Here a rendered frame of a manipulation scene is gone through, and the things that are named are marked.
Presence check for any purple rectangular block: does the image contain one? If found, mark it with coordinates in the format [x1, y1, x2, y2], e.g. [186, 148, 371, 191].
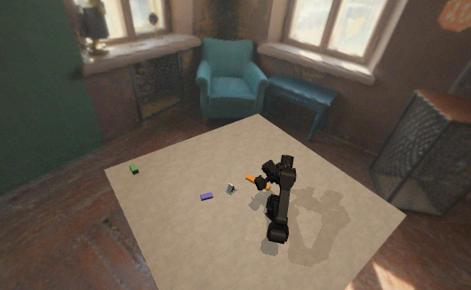
[200, 192, 212, 201]

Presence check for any orange bar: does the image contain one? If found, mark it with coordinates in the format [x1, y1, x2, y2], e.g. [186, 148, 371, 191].
[246, 174, 271, 191]

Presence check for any small green block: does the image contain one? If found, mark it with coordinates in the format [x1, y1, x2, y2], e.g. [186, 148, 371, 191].
[129, 163, 139, 175]

